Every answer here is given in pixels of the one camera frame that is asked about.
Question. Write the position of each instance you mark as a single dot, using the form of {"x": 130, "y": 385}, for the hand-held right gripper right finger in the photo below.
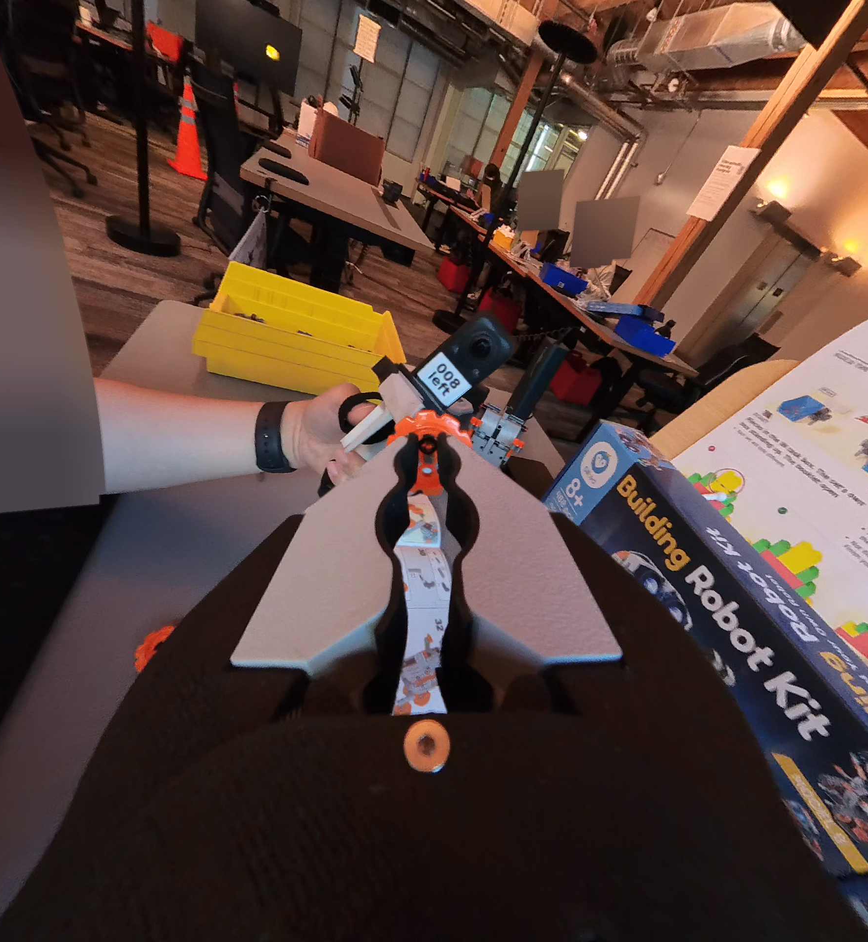
{"x": 537, "y": 589}

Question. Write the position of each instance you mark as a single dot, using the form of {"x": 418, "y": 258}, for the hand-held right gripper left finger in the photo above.
{"x": 331, "y": 589}

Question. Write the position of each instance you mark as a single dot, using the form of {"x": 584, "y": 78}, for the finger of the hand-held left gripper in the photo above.
{"x": 412, "y": 397}

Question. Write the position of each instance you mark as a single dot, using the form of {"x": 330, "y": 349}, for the orange toy wheel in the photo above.
{"x": 153, "y": 649}
{"x": 426, "y": 423}

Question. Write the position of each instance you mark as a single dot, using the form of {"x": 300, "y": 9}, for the orange connector piece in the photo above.
{"x": 430, "y": 478}

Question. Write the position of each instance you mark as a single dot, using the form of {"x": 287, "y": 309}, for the person's left forearm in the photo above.
{"x": 184, "y": 434}

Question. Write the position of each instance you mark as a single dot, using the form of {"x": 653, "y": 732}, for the grey office desk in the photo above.
{"x": 331, "y": 191}

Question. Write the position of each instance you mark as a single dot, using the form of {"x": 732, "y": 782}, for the person's left hand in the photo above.
{"x": 313, "y": 434}

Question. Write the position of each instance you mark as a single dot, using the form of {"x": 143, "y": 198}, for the red bin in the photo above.
{"x": 454, "y": 276}
{"x": 574, "y": 379}
{"x": 500, "y": 309}

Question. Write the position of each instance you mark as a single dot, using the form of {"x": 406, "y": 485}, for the white instruction booklet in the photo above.
{"x": 423, "y": 589}

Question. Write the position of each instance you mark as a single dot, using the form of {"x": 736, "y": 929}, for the grey toy robot chassis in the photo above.
{"x": 496, "y": 438}

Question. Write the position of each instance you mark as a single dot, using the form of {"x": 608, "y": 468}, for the blue plastic bin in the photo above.
{"x": 644, "y": 338}
{"x": 563, "y": 279}

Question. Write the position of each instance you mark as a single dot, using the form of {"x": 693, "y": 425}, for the long wooden table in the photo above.
{"x": 596, "y": 331}

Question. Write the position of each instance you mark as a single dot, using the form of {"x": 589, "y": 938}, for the yellow plastic bin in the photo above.
{"x": 287, "y": 331}

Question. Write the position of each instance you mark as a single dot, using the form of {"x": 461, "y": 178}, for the black wristband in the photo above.
{"x": 273, "y": 441}

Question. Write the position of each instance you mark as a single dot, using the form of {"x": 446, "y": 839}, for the dark blue robot kit box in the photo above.
{"x": 699, "y": 589}

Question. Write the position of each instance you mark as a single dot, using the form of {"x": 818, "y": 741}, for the cardboard box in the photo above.
{"x": 346, "y": 147}

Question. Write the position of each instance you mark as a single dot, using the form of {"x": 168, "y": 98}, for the black office chair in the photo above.
{"x": 228, "y": 147}
{"x": 728, "y": 360}

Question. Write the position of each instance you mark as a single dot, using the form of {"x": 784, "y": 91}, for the paper sign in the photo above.
{"x": 721, "y": 184}

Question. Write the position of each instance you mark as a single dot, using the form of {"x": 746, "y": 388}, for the white printed instruction board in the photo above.
{"x": 809, "y": 478}

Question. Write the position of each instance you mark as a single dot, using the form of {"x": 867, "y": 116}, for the black stand pole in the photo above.
{"x": 142, "y": 235}
{"x": 566, "y": 40}

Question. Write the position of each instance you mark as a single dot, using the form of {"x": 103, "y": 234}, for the orange traffic cone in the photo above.
{"x": 190, "y": 147}

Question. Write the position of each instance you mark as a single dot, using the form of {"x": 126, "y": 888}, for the black monitor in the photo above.
{"x": 243, "y": 37}

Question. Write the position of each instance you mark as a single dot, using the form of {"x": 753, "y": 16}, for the wooden post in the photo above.
{"x": 758, "y": 140}

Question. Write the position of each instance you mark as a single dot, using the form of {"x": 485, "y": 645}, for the ventilation duct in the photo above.
{"x": 699, "y": 37}

